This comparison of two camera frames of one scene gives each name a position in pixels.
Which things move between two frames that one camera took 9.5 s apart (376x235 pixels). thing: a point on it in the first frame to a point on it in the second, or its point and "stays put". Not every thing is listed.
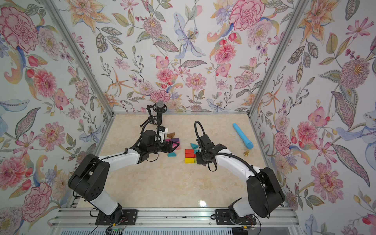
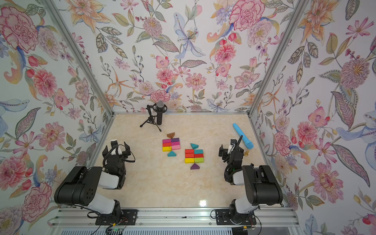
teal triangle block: x=194 y=146 stays put
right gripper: x=199 y=159 to x=224 y=152
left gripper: x=169 y=148 to x=124 y=153
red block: x=189 y=155 stays put
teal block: x=172 y=154 stays put
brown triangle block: x=171 y=135 stays put
